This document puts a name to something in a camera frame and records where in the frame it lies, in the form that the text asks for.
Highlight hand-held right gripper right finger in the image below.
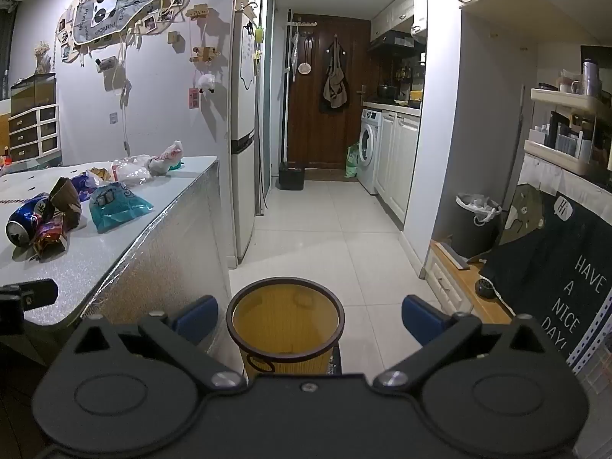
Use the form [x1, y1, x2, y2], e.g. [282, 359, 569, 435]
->
[373, 295, 555, 389]

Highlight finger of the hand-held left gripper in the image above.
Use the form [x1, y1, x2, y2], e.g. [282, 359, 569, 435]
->
[0, 278, 59, 314]
[0, 296, 24, 336]

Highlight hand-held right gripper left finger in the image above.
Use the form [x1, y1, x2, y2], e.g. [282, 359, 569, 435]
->
[62, 295, 249, 389]

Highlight yellow bin with brown rim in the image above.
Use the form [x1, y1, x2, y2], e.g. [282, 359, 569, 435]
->
[226, 276, 346, 378]

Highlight brown corrugated cardboard piece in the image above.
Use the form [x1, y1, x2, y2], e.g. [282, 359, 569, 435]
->
[50, 177, 83, 231]

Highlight teal plastic bag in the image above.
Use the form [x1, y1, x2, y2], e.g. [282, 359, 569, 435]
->
[89, 182, 155, 234]

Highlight white plastic bag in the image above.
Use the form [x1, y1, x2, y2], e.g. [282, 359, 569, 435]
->
[146, 140, 185, 176]

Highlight grey trash can with liner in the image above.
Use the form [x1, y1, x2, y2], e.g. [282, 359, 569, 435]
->
[454, 193, 503, 259]

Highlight low wooden top cabinet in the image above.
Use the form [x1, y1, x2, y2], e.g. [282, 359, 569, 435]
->
[424, 238, 515, 326]

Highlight red and gold snack wrapper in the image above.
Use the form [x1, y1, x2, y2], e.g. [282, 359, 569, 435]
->
[33, 216, 68, 257]

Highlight grey metal bar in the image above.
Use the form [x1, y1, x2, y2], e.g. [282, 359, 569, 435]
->
[437, 241, 472, 269]

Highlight crushed blue can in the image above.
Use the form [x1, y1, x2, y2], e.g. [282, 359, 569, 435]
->
[7, 192, 53, 248]

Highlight purple snack bag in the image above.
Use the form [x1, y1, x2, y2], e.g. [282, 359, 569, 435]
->
[71, 172, 104, 202]

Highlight dark printed cloth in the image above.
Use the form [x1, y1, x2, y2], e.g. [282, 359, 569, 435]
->
[479, 184, 612, 360]

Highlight clear plastic bag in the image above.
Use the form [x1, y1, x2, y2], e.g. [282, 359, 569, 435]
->
[111, 154, 154, 187]

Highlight white drawer cabinet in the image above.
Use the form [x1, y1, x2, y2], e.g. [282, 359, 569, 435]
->
[8, 104, 61, 164]

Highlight tall refrigerator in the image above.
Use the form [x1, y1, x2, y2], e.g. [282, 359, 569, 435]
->
[230, 8, 265, 265]

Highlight white lower kitchen cabinets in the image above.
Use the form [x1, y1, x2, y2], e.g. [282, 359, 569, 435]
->
[375, 109, 422, 225]

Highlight white kitchen cabinets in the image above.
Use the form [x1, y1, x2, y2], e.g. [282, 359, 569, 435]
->
[375, 109, 422, 225]
[370, 0, 428, 37]

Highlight black floor crate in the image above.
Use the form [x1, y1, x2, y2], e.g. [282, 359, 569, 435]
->
[278, 161, 306, 191]

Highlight green bag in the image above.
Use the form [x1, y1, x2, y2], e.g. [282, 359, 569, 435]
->
[345, 143, 361, 179]

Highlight white washing machine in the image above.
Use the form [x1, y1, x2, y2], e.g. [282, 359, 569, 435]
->
[357, 108, 384, 196]

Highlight dark glass tank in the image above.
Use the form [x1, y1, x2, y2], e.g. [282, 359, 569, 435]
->
[10, 73, 57, 116]

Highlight brown wooden door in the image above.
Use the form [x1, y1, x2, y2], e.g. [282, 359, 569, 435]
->
[287, 8, 373, 169]

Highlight dried flower bouquet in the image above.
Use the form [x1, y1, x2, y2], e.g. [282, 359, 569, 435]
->
[33, 41, 54, 75]

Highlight beige hanging bag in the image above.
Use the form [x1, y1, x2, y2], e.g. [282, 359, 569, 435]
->
[322, 35, 350, 115]

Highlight cream storage shelf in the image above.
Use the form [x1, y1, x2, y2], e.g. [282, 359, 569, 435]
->
[523, 87, 612, 176]

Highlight black range hood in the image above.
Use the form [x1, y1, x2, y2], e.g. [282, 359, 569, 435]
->
[366, 29, 426, 54]

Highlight metal thermos bottle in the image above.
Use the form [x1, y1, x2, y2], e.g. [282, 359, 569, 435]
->
[580, 58, 602, 98]

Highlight white upper kitchen cabinets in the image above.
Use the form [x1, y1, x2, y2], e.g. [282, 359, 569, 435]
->
[370, 0, 428, 37]

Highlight panda cloth photo wall decoration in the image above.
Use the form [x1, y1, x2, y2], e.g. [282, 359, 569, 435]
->
[55, 0, 192, 65]

